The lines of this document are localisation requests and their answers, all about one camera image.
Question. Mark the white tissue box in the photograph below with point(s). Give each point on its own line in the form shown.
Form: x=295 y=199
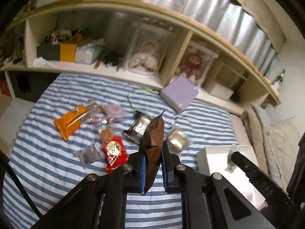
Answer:
x=90 y=52

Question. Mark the brown snack packet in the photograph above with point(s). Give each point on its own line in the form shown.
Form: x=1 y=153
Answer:
x=152 y=144

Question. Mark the white dress doll in case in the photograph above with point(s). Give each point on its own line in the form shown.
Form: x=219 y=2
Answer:
x=146 y=50

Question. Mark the red dress doll in case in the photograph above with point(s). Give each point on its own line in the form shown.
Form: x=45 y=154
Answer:
x=196 y=61

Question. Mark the gold biscuit pack black wrap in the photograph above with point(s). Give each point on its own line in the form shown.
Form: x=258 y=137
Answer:
x=137 y=129

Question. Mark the small white box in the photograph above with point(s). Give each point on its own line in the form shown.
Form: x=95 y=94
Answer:
x=218 y=90

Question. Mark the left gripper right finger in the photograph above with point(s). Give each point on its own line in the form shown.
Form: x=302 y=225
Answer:
x=169 y=162

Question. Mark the orange snack packet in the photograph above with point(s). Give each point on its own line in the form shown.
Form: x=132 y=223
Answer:
x=70 y=121

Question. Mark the grey translucent pastry packet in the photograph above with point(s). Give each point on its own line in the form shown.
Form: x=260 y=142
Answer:
x=89 y=155

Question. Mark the pink round snack packet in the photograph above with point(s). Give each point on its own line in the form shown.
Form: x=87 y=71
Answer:
x=114 y=111

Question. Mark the gold biscuit pack clear wrap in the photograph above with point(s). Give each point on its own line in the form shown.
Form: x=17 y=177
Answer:
x=177 y=140

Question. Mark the grey beige folded blankets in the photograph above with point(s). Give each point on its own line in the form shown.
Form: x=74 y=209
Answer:
x=275 y=142

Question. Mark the wooden headboard shelf unit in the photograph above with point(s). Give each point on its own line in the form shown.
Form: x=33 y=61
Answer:
x=112 y=20

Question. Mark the orange and black box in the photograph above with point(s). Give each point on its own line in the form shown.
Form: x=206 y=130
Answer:
x=57 y=52

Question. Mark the green glass bottle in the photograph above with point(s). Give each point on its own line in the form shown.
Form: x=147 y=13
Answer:
x=279 y=78

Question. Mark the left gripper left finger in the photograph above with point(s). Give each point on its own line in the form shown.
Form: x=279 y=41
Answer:
x=135 y=172

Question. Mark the red cookie snack packet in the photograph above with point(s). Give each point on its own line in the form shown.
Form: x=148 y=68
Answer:
x=114 y=150

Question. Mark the silver pleated curtain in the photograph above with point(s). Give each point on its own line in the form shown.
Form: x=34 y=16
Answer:
x=232 y=22

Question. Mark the purple hardcover book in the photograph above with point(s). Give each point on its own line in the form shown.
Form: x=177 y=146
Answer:
x=179 y=94

